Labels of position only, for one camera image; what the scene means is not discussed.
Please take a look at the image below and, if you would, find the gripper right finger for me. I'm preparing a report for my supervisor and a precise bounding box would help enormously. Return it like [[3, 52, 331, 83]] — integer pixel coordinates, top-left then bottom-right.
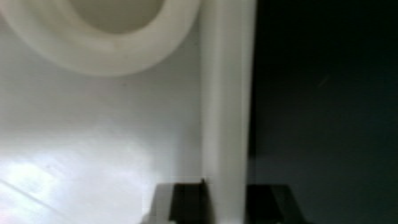
[[244, 184, 308, 224]]

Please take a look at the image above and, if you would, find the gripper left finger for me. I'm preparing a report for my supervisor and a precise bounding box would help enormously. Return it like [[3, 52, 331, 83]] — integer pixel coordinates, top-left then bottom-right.
[[140, 181, 209, 224]]

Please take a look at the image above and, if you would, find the white square table top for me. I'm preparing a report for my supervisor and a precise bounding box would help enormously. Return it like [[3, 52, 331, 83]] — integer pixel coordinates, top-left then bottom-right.
[[0, 0, 255, 224]]

